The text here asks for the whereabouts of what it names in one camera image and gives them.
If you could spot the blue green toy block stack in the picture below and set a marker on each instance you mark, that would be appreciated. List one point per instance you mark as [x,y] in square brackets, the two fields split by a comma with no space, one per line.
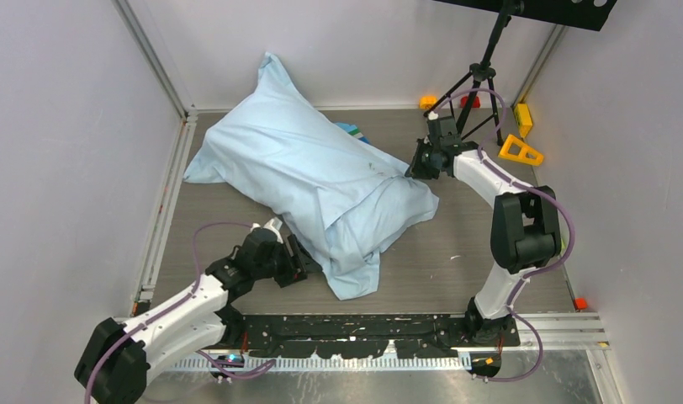
[353,131]

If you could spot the light blue green pillowcase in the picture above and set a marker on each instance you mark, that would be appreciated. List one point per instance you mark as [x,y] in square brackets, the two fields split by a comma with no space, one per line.
[345,200]

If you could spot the yellow rectangular toy block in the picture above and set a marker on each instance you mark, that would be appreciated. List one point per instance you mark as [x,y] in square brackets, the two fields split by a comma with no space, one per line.
[523,119]

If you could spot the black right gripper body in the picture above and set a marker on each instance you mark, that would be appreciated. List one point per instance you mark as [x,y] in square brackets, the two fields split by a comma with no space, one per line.
[425,164]

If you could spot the red toy block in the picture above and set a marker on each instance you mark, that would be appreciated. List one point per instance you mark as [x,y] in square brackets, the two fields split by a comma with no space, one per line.
[472,101]

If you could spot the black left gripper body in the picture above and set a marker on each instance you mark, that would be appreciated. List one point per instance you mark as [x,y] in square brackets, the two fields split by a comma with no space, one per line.
[283,267]

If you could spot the small orange red block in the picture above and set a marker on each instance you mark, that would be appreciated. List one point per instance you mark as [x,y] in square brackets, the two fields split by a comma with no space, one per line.
[580,304]

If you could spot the orange toy block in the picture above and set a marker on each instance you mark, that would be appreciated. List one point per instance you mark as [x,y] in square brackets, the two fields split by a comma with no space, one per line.
[427,102]

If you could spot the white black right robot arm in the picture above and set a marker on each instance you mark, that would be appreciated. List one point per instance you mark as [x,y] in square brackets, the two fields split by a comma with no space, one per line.
[524,234]

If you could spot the black camera tripod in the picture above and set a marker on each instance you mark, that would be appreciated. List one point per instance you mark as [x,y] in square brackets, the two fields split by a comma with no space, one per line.
[483,72]

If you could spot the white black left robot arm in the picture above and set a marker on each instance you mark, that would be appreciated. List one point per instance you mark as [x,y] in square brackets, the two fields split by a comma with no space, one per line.
[122,358]

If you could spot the white slotted cable duct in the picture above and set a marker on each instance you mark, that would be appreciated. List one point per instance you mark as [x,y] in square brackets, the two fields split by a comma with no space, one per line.
[385,362]

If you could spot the black overhead panel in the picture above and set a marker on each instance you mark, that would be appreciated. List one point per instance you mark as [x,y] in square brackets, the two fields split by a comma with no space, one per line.
[587,14]

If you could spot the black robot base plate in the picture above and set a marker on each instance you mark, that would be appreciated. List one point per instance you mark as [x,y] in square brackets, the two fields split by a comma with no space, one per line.
[412,336]

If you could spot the yellow triangular toy block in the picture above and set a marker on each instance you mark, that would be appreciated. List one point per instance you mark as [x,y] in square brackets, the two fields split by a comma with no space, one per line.
[517,150]

